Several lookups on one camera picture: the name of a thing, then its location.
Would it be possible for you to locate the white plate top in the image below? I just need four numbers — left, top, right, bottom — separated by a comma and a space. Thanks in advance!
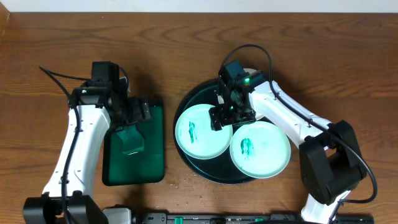
244, 68, 264, 121

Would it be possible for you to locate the white plate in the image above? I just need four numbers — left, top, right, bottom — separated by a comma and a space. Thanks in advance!
175, 104, 233, 160
229, 121, 291, 179
244, 68, 264, 121

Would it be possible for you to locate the green sponge cloth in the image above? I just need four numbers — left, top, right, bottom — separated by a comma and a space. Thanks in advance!
116, 125, 145, 155

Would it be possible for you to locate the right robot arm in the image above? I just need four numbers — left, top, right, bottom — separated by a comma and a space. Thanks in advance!
210, 71, 370, 223

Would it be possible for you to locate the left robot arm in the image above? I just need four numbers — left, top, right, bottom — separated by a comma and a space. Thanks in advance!
23, 77, 150, 223

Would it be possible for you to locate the green rectangular tray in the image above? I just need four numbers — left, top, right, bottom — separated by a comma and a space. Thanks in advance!
102, 102, 165, 186

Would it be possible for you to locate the round black tray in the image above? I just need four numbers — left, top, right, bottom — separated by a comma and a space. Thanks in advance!
174, 80, 271, 184

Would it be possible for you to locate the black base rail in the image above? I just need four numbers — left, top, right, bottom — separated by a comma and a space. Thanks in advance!
132, 211, 375, 224

